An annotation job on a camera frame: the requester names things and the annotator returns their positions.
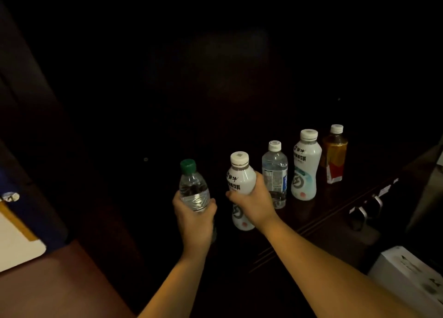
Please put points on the person's left thumb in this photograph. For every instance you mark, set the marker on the person's left thumb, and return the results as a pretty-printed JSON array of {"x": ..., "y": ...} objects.
[{"x": 178, "y": 200}]

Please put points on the person's left hand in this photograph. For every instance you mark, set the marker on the person's left hand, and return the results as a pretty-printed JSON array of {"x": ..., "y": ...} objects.
[{"x": 193, "y": 224}]

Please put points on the person's right thumb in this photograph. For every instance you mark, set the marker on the person's right thumb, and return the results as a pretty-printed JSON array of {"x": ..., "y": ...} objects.
[{"x": 259, "y": 182}]

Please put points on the person's left forearm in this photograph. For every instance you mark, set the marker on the person's left forearm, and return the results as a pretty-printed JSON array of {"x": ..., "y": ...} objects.
[{"x": 173, "y": 286}]

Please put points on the dark wooden cabinet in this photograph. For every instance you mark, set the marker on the dark wooden cabinet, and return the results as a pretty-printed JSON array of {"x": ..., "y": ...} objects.
[{"x": 311, "y": 221}]

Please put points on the white milk drink bottle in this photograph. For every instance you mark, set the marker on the white milk drink bottle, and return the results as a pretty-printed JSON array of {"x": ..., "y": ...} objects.
[
  {"x": 306, "y": 165},
  {"x": 241, "y": 182}
]

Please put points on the green-capped clear water bottle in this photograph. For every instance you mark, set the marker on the green-capped clear water bottle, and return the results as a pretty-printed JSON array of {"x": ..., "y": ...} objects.
[{"x": 193, "y": 189}]

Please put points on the white-capped clear water bottle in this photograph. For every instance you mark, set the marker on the white-capped clear water bottle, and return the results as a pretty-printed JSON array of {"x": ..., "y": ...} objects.
[{"x": 275, "y": 176}]

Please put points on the blue and white board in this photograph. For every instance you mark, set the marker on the blue and white board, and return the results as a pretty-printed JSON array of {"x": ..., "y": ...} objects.
[{"x": 20, "y": 221}]

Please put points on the white cardboard box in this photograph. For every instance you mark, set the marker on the white cardboard box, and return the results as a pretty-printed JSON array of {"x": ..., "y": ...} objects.
[{"x": 408, "y": 276}]

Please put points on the person's right hand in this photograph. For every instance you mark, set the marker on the person's right hand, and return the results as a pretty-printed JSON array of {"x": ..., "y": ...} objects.
[{"x": 254, "y": 203}]

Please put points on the amber tea bottle red label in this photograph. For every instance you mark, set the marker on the amber tea bottle red label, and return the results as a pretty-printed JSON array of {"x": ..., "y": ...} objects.
[{"x": 335, "y": 155}]

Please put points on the person's right forearm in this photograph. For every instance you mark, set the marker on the person's right forearm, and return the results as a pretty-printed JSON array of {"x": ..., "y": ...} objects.
[{"x": 332, "y": 276}]

